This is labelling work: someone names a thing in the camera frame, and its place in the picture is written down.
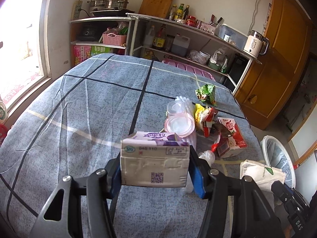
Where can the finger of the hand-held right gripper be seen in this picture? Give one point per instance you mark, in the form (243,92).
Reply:
(278,189)

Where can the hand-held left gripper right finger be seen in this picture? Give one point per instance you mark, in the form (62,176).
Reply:
(198,181)

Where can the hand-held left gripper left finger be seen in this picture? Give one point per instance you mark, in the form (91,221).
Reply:
(115,181)

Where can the white paper bag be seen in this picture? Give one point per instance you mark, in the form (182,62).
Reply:
(260,176)

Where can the white trash bin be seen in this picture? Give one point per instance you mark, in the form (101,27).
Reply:
(275,151)

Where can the purple white milk carton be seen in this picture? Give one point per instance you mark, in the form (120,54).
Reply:
(153,158)

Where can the clear plastic cup pink rim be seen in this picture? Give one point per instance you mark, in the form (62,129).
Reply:
(179,124)

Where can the red milk carton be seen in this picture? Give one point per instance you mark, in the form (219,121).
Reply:
(234,130)

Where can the yellow red snack bag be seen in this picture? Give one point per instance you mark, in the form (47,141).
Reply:
(199,115)

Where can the brown coffee drink packet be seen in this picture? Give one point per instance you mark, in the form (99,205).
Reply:
(220,129)

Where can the blue plaid tablecloth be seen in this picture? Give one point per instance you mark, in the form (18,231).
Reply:
(74,104)

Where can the green snack bag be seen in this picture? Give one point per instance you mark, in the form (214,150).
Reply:
(206,93)

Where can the pink plastic stool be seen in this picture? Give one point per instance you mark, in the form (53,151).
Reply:
(188,68)

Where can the green plastic bowl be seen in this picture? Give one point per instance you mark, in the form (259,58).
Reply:
(215,65)

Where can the green glass bottle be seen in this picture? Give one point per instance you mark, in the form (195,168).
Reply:
(224,67)

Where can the white plastic tub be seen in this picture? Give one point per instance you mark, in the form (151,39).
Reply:
(205,57)

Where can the clear bag of food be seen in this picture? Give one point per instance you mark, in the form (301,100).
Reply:
(193,55)

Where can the wooden door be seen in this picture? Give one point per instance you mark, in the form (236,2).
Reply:
(282,62)

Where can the white plastic bag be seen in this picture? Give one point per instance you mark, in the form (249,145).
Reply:
(218,54)

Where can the yellow cooking oil bottle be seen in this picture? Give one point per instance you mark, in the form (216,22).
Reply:
(151,55)

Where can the green printed carton box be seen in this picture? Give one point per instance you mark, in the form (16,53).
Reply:
(101,50)

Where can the pink printed carton box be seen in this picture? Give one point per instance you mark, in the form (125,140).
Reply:
(81,54)

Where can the white plastic jerrycan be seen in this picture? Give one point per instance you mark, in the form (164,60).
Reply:
(180,45)

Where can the dark glass jar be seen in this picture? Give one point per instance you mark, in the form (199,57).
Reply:
(169,43)

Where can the pink woven basket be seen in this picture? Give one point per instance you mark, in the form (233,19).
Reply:
(114,40)

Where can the clear plastic bottle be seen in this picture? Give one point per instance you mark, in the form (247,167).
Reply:
(148,38)

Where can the red capped soy sauce bottle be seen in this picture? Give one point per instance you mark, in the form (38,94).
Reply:
(159,39)

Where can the long white shelf unit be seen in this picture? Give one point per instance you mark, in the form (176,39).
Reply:
(198,33)

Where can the white electric kettle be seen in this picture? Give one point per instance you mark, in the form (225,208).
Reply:
(253,43)

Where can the clear plastic storage box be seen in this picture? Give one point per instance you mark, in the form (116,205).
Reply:
(232,36)

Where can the black rice cooker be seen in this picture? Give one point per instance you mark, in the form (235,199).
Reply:
(89,32)

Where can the pink utensil rack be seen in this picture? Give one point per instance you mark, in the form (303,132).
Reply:
(209,28)

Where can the red lidded jar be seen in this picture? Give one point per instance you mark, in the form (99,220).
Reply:
(191,21)

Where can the kitchen knife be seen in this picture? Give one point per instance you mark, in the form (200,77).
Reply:
(219,21)
(212,19)

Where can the small white shelf unit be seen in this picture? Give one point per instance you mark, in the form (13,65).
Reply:
(99,19)

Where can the yellow label glass bottle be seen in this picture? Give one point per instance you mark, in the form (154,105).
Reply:
(179,13)

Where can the dark sauce bottle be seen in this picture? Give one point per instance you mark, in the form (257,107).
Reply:
(186,12)

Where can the black induction cooker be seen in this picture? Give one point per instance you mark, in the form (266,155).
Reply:
(111,12)

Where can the small seasoning bottle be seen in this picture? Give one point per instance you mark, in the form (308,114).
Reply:
(172,13)

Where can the window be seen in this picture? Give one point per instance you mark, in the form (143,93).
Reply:
(22,34)

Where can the white power strip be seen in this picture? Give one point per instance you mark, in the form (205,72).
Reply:
(76,10)

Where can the stainless steel steamer pot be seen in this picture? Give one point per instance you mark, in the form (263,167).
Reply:
(117,2)

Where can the wooden cutting board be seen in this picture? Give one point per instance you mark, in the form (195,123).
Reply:
(157,1)

